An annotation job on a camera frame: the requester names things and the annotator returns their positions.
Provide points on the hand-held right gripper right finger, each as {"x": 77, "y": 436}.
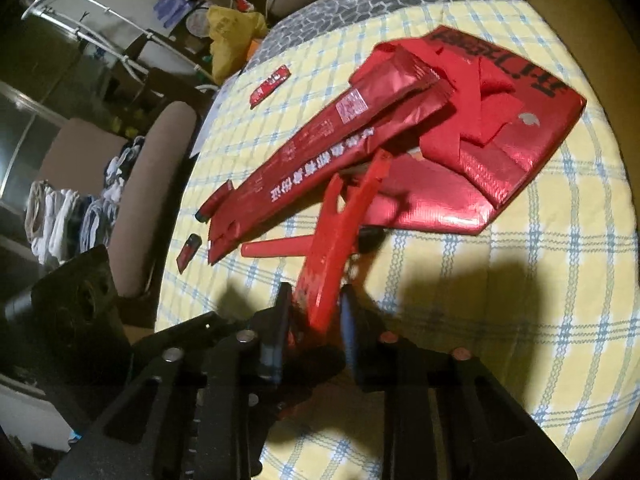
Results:
{"x": 350, "y": 345}

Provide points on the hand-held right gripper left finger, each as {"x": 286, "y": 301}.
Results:
{"x": 272, "y": 355}

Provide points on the red paper strip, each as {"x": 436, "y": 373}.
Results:
{"x": 330, "y": 250}

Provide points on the red foil gift bag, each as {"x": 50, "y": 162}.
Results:
{"x": 530, "y": 125}

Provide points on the yellow plaid covered desktop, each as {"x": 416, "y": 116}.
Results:
{"x": 500, "y": 310}

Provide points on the pile of clothes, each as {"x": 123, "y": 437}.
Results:
{"x": 75, "y": 215}

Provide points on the white cabinet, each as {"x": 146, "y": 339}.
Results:
{"x": 30, "y": 415}

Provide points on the brown upholstered chair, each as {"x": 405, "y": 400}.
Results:
{"x": 150, "y": 180}

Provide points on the long red foil packet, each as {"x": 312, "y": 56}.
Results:
{"x": 320, "y": 160}

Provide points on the flat red printed packet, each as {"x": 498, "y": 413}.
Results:
{"x": 270, "y": 85}

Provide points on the white drying rack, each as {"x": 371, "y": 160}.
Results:
{"x": 100, "y": 25}

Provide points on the red cloth ribbon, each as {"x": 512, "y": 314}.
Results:
{"x": 465, "y": 85}

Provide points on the white round plate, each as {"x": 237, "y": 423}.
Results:
{"x": 196, "y": 24}

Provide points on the orange box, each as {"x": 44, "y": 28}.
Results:
{"x": 256, "y": 46}

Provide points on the yellow plastic bag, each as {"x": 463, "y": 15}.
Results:
{"x": 232, "y": 35}

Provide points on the grey patterned cloth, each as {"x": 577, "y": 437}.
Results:
{"x": 360, "y": 0}

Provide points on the red can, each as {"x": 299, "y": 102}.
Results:
{"x": 245, "y": 4}

